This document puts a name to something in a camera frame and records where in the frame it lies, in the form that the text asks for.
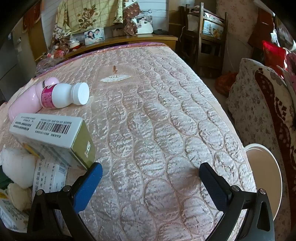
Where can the red cushion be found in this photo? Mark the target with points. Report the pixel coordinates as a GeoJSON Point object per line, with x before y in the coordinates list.
{"type": "Point", "coordinates": [274, 55]}

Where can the white tissue wad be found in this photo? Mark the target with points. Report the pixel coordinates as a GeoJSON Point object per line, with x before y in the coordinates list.
{"type": "Point", "coordinates": [16, 166]}

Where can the orange plastic bag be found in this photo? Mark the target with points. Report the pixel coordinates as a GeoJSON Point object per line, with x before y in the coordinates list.
{"type": "Point", "coordinates": [225, 83]}

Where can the wooden shelf rack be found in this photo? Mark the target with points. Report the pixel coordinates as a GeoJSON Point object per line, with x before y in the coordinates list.
{"type": "Point", "coordinates": [198, 58]}

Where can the framed couple photo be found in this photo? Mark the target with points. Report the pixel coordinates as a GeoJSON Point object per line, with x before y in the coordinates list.
{"type": "Point", "coordinates": [94, 36]}

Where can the cream tissue wad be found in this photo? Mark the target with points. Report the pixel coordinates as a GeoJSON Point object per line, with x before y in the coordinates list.
{"type": "Point", "coordinates": [17, 194]}

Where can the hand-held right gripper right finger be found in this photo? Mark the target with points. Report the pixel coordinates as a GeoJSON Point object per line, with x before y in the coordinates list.
{"type": "Point", "coordinates": [212, 185]}

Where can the white printed carton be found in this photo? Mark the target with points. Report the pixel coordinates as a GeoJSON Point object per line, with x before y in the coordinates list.
{"type": "Point", "coordinates": [11, 217]}

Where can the green white carton box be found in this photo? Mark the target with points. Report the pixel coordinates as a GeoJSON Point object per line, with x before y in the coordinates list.
{"type": "Point", "coordinates": [50, 132]}

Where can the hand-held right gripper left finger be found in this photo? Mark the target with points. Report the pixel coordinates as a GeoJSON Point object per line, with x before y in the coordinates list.
{"type": "Point", "coordinates": [89, 185]}

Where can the white pill bottle pink label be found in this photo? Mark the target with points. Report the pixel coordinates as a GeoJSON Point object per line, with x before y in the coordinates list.
{"type": "Point", "coordinates": [62, 95]}

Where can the pink plastic bottle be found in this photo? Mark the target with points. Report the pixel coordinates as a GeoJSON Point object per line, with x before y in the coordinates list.
{"type": "Point", "coordinates": [25, 102]}

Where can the black round dish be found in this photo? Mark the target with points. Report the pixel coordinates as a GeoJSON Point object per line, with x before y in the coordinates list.
{"type": "Point", "coordinates": [161, 31]}

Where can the white plastic bucket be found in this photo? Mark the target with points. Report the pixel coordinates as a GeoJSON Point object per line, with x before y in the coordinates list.
{"type": "Point", "coordinates": [263, 173]}

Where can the pink floral curtain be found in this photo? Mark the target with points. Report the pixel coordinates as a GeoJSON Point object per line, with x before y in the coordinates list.
{"type": "Point", "coordinates": [235, 23]}

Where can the red hanging garment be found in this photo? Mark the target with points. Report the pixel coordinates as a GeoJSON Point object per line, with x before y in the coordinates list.
{"type": "Point", "coordinates": [261, 27]}

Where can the wedding photo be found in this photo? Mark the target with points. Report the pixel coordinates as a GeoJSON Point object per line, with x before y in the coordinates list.
{"type": "Point", "coordinates": [144, 25]}

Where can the floral blanket covered armchair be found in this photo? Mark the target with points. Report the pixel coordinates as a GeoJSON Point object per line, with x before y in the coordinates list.
{"type": "Point", "coordinates": [254, 115]}

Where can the wooden headboard cabinet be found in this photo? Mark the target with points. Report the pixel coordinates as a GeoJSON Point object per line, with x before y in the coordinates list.
{"type": "Point", "coordinates": [138, 40]}

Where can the red wall hanging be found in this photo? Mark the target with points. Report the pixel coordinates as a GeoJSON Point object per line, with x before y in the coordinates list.
{"type": "Point", "coordinates": [31, 18]}

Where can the white red jar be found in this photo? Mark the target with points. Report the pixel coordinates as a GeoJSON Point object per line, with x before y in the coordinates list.
{"type": "Point", "coordinates": [74, 44]}

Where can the pink floral garment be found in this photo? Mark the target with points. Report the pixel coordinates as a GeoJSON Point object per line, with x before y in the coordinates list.
{"type": "Point", "coordinates": [291, 64]}

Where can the white printed paper leaflet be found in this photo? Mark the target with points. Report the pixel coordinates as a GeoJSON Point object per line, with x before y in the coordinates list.
{"type": "Point", "coordinates": [49, 176]}

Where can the pink quilted bed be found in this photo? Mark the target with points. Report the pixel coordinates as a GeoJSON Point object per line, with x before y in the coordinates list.
{"type": "Point", "coordinates": [150, 115]}

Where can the yellow floral hanging cloth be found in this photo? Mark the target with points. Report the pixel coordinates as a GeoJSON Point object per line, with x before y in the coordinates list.
{"type": "Point", "coordinates": [92, 14]}

